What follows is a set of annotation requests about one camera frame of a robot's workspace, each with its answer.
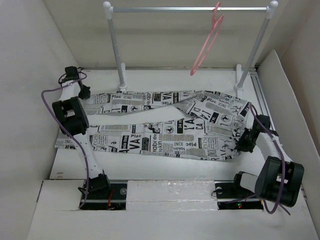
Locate white clothes rack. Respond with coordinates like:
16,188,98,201
103,0,279,97

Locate newspaper print trousers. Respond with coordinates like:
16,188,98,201
54,89,255,163

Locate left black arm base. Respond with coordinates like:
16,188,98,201
80,181,128,211

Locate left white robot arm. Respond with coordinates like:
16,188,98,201
51,66,112,199

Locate white foam block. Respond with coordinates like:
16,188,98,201
126,179,218,212

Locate aluminium side rail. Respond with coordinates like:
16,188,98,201
249,68,275,130

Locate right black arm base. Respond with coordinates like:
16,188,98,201
211,180,264,211

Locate pink clothes hanger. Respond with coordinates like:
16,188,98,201
190,2,224,76

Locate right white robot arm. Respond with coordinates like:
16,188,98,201
231,114,305,207

